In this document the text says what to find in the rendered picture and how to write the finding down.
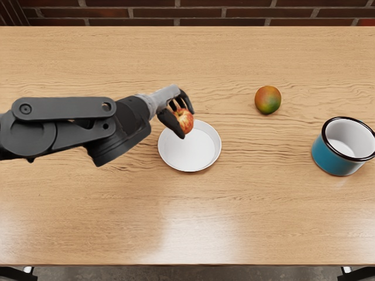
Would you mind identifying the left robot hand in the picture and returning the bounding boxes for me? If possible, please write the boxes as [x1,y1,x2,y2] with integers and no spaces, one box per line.
[142,84,195,140]

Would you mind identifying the red yellow apple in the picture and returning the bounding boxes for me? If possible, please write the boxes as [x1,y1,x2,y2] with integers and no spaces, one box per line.
[171,108,195,135]

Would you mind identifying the white round plate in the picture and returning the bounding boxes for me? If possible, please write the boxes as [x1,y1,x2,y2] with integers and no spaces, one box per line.
[157,118,222,173]

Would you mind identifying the green red mango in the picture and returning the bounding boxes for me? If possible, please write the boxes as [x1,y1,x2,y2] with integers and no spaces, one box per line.
[254,85,282,115]

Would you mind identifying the blue enamel mug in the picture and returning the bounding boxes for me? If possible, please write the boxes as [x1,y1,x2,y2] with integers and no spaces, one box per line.
[311,116,375,177]

